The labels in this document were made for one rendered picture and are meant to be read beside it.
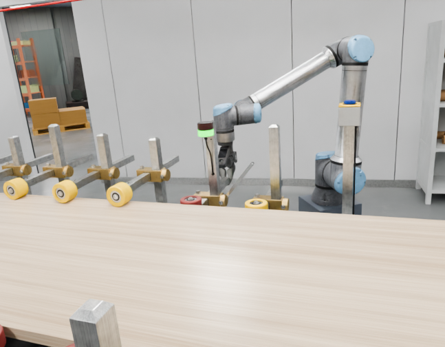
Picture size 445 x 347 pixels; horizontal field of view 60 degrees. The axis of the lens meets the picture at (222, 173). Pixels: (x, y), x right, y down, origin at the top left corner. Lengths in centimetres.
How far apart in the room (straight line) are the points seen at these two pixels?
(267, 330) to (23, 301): 56
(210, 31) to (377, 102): 180
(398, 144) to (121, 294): 358
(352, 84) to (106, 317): 162
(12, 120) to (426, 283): 517
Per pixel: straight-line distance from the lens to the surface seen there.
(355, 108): 136
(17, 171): 210
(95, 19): 474
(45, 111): 956
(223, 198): 155
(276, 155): 144
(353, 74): 190
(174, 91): 437
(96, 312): 46
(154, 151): 162
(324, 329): 81
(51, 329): 92
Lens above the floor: 141
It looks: 17 degrees down
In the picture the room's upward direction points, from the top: 4 degrees counter-clockwise
